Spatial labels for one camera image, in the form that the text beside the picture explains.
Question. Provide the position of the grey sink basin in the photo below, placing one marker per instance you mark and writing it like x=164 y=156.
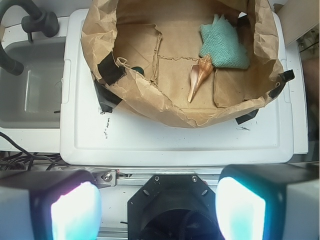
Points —
x=32 y=100

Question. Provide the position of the dark green round object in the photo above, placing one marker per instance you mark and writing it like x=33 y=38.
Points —
x=138 y=69

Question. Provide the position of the black tape right lower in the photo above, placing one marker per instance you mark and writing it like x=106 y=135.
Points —
x=249 y=116

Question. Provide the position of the black tape right upper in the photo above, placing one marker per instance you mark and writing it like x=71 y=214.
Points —
x=282 y=79

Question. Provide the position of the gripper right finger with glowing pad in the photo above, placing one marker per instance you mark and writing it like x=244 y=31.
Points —
x=278 y=201

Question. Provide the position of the teal knitted cloth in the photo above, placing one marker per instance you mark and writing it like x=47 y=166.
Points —
x=220 y=40

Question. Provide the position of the aluminium frame rail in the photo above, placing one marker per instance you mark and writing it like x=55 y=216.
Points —
x=138 y=176

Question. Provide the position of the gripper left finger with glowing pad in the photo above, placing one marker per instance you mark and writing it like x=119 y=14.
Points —
x=49 y=205

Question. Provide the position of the crumpled brown paper bag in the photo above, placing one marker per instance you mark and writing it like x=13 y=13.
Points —
x=163 y=37

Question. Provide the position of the black tape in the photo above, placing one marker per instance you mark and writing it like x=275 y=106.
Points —
x=110 y=71
x=249 y=116
x=282 y=79
x=106 y=99

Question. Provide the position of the white plastic tray lid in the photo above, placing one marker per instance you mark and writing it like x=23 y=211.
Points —
x=89 y=136

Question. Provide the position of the black tape left upper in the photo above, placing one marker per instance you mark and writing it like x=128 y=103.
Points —
x=110 y=71

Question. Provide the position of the dark grey faucet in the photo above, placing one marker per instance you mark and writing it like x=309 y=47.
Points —
x=37 y=20

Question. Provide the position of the black tape left lower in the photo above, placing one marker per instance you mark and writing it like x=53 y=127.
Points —
x=106 y=99

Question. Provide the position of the tan spiral sea shell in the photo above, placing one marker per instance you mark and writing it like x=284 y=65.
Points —
x=198 y=74

